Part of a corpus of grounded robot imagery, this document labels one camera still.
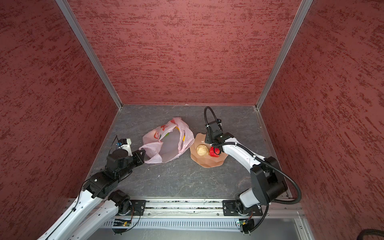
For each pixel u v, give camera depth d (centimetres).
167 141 82
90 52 88
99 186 50
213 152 89
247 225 71
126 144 67
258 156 48
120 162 55
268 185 43
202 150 89
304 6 71
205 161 90
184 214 73
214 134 68
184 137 85
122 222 72
